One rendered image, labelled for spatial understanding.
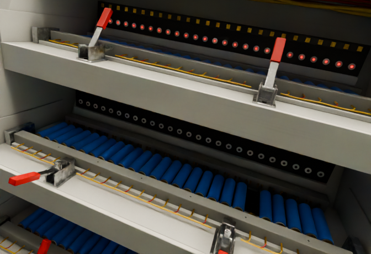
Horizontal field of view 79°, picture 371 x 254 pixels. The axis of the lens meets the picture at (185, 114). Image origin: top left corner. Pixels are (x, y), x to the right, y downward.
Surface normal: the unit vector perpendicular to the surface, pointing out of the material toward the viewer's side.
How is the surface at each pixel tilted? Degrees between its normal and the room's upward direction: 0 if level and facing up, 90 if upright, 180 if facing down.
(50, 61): 111
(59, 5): 90
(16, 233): 21
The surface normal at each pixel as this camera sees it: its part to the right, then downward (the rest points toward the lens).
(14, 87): 0.93, 0.26
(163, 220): 0.16, -0.92
